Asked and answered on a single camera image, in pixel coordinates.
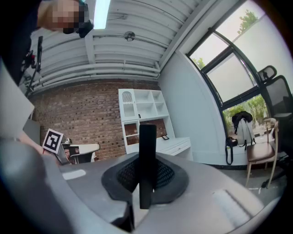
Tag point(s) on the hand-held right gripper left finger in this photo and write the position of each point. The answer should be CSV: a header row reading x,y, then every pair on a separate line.
x,y
87,196

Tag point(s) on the person's black clothing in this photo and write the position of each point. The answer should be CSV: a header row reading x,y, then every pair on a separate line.
x,y
16,34

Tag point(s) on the black jacket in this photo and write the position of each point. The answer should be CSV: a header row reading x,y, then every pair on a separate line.
x,y
242,115

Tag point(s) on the black bag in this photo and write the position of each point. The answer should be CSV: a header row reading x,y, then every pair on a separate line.
x,y
232,142

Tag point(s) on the black picture frame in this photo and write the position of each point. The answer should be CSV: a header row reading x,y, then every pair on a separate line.
x,y
147,164

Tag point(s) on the white side table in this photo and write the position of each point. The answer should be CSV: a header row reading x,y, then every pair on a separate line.
x,y
88,148

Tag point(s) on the black head camera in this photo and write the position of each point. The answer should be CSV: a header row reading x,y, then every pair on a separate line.
x,y
85,28

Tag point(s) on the round ceiling fixture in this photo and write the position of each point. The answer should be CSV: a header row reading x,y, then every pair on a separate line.
x,y
129,35

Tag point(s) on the white shelf unit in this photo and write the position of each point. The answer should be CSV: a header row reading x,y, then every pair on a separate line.
x,y
146,100

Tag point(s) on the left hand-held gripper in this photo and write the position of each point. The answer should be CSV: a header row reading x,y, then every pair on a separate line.
x,y
53,141

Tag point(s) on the black framed window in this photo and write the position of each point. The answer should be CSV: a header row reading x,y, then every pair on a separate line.
x,y
229,75

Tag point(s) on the person's head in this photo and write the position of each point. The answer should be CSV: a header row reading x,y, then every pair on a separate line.
x,y
64,16

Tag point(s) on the wooden chair brown seat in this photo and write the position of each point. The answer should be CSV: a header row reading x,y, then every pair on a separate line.
x,y
259,152

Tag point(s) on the tree print black frame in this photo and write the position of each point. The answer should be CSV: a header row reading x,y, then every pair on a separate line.
x,y
165,137

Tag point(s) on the teal hair clip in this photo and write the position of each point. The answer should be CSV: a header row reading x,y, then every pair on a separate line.
x,y
82,2

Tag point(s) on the ceiling light strip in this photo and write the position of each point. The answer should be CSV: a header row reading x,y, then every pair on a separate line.
x,y
101,13

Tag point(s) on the black mesh office chair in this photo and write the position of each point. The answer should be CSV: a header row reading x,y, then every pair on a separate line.
x,y
280,96

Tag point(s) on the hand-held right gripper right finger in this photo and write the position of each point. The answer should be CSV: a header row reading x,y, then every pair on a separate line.
x,y
201,201

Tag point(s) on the person's left forearm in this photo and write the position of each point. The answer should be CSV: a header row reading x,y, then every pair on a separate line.
x,y
29,142

